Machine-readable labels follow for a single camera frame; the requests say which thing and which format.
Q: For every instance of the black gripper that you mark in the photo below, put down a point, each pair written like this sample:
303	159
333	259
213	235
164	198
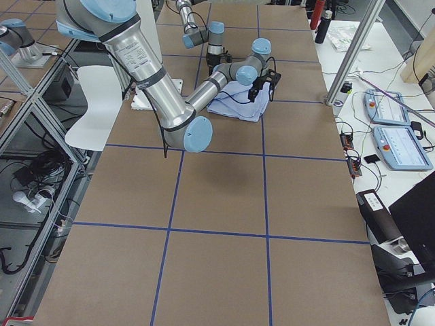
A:
259	82
215	60

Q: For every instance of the blue striped button shirt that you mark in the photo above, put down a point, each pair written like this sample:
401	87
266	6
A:
233	101

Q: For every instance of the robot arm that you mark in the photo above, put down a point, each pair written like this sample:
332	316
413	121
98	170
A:
117	25
196	34

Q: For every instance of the black water bottle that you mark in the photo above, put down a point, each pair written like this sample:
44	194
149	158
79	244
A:
323	26

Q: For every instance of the red bottle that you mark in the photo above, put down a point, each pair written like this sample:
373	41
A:
317	10

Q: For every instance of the upper teach pendant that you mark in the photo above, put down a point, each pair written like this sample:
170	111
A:
382	109

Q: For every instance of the teach pendant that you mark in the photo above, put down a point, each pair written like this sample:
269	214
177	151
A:
382	109
400	149

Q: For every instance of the lower teach pendant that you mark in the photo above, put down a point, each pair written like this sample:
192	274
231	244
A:
400	149

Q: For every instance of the black box device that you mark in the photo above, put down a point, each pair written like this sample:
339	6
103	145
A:
377	216

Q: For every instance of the black monitor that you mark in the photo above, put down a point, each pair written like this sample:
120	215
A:
413	214

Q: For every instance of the aluminium frame post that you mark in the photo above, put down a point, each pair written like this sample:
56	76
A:
364	27

